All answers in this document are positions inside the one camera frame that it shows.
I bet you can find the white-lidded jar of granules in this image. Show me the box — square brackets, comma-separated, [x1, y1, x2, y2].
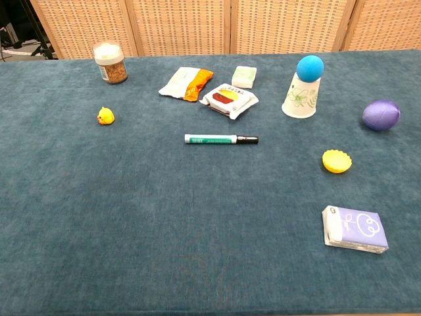
[93, 41, 128, 85]

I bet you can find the small yellow red toy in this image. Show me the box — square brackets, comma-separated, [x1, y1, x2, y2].
[97, 106, 116, 126]

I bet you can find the teal table mat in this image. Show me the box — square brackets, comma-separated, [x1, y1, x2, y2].
[0, 49, 421, 315]

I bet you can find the green marker pen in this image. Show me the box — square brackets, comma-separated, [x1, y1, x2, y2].
[184, 133, 259, 145]

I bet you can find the floral paper cup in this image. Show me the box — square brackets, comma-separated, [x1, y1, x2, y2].
[281, 72, 321, 119]

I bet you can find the wicker folding screen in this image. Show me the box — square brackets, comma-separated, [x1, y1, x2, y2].
[29, 0, 421, 60]

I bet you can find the blue card box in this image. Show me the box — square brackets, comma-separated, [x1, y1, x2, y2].
[322, 205, 389, 255]

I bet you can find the white and orange snack packet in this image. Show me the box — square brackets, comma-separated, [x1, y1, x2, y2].
[158, 66, 214, 103]

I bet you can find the white snack packet red print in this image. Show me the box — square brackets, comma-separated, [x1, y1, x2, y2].
[199, 83, 260, 120]

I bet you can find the purple egg ball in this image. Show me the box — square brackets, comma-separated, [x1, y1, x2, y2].
[362, 99, 401, 132]

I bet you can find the yellow round object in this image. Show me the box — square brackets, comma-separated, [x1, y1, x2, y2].
[322, 149, 353, 174]

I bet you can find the blue ball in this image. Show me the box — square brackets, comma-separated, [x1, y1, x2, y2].
[296, 55, 325, 83]

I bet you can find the green tissue pack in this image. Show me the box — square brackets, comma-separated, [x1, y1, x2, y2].
[231, 65, 258, 90]

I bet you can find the black tripod stand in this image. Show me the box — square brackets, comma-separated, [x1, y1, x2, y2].
[19, 0, 59, 61]

